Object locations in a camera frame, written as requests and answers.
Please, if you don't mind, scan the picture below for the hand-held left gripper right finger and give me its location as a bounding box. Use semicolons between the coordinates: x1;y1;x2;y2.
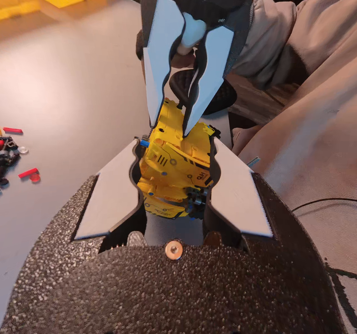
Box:
207;138;274;238

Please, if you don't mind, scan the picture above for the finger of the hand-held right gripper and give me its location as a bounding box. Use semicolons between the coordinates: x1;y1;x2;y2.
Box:
182;28;235;138
142;0;187;129

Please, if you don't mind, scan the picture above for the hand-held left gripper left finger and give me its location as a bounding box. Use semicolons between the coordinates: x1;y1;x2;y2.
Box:
73;139;142;241

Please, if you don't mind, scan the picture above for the yellow toy robot model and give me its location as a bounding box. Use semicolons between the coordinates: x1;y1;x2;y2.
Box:
136;97;221;220

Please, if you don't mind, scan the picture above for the pile of small connector pins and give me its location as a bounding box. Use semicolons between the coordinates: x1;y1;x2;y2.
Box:
0;127;25;187

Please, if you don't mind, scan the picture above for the person's beige sweatshirt torso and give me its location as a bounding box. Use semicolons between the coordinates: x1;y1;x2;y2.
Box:
233;58;357;334

